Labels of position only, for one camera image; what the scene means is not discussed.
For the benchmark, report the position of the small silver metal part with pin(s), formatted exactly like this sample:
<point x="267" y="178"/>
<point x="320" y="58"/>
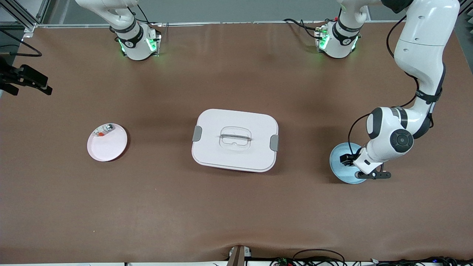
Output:
<point x="109" y="128"/>

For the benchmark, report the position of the brown camera mount post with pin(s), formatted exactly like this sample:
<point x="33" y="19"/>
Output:
<point x="236" y="256"/>

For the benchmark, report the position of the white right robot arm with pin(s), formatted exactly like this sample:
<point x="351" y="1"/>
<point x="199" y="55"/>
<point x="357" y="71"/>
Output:
<point x="135" y="48"/>

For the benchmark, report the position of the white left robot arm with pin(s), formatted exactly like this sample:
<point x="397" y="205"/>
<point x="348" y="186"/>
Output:
<point x="425" y="37"/>

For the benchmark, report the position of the light blue round plate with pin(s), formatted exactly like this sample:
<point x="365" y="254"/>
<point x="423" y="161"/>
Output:
<point x="338" y="166"/>

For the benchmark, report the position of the pink round plate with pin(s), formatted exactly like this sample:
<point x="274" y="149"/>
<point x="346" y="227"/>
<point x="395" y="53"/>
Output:
<point x="109" y="147"/>

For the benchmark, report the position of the brown table cover sheet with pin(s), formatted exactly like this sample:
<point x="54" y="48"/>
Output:
<point x="236" y="207"/>

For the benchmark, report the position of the aluminium frame profile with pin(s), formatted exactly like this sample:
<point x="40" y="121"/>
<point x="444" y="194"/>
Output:
<point x="466" y="7"/>
<point x="27" y="24"/>

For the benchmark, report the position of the grey container latch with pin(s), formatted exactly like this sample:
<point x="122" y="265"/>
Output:
<point x="274" y="143"/>
<point x="197" y="133"/>

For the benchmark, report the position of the white lidded container box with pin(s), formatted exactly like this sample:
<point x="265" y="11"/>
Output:
<point x="236" y="155"/>

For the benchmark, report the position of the small white orange part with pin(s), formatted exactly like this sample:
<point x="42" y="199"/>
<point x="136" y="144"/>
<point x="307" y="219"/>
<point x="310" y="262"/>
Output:
<point x="99" y="133"/>

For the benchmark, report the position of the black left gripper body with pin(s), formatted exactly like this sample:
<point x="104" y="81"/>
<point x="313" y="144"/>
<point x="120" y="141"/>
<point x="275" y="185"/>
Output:
<point x="351" y="158"/>

